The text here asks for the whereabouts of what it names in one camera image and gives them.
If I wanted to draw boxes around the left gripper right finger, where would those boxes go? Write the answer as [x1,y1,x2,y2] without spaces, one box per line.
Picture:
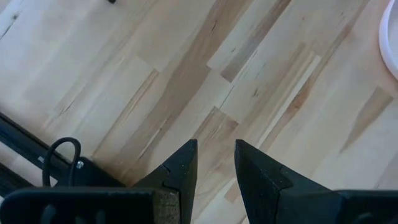
[235,139,398,224]

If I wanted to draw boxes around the black cable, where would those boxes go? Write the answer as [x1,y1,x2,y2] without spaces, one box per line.
[42,136,82,188]

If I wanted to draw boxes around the cream plate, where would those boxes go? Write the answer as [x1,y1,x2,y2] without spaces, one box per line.
[378,0,398,81]

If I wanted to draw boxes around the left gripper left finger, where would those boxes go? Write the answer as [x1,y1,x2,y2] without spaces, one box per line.
[0,139,198,224]

